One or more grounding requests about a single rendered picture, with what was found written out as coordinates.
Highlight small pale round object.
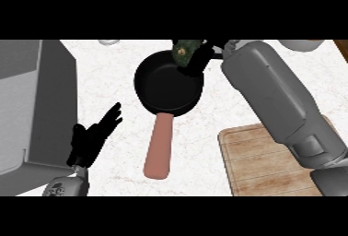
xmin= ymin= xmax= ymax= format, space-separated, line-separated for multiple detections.
xmin=97 ymin=39 xmax=121 ymax=46

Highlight brown wooden object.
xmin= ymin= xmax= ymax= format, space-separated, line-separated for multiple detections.
xmin=333 ymin=39 xmax=348 ymax=63

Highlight grey appliance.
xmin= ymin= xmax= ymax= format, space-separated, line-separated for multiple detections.
xmin=0 ymin=39 xmax=78 ymax=184

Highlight wooden cutting board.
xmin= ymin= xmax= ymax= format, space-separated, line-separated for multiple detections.
xmin=217 ymin=114 xmax=338 ymax=197

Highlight dark green squash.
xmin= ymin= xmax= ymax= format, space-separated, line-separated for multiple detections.
xmin=171 ymin=39 xmax=203 ymax=67

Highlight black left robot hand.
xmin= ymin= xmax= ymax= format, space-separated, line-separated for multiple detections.
xmin=65 ymin=101 xmax=124 ymax=170

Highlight black pan with brown handle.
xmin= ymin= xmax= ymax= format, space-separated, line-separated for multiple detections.
xmin=133 ymin=49 xmax=205 ymax=181

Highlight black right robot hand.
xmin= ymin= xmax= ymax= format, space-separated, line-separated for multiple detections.
xmin=175 ymin=39 xmax=231 ymax=78

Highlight pale grey round object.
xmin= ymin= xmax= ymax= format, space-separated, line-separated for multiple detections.
xmin=276 ymin=39 xmax=326 ymax=53

